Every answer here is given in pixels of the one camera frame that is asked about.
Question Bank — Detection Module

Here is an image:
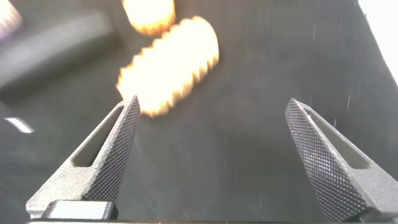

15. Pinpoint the round cream puff bun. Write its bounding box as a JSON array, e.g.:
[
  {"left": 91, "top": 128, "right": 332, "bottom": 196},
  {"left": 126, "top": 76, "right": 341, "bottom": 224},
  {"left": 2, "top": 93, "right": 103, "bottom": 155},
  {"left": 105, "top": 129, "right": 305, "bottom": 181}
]
[{"left": 121, "top": 0, "right": 177, "bottom": 37}]

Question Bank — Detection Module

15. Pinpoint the ridged long bread loaf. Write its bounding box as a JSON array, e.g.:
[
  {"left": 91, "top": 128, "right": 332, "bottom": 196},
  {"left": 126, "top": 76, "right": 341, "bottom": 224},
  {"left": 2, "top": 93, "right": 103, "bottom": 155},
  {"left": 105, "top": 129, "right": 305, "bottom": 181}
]
[{"left": 116, "top": 15, "right": 220, "bottom": 119}]

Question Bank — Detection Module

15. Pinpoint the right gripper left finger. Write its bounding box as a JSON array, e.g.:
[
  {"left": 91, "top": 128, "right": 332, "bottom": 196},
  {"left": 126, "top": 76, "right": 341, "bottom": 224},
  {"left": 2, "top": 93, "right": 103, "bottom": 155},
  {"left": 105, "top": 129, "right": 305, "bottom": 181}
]
[{"left": 25, "top": 95, "right": 141, "bottom": 220}]

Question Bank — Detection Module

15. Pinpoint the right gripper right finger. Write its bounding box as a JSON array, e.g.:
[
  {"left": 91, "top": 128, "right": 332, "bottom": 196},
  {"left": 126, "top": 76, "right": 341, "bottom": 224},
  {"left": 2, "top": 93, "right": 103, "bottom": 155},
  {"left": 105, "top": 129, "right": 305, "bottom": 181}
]
[{"left": 284, "top": 98, "right": 398, "bottom": 223}]

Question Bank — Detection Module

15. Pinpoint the black glasses case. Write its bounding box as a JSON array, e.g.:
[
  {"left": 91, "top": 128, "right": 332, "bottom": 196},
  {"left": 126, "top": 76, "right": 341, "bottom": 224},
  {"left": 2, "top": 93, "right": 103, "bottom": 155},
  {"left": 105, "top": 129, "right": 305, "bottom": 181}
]
[{"left": 0, "top": 11, "right": 123, "bottom": 97}]

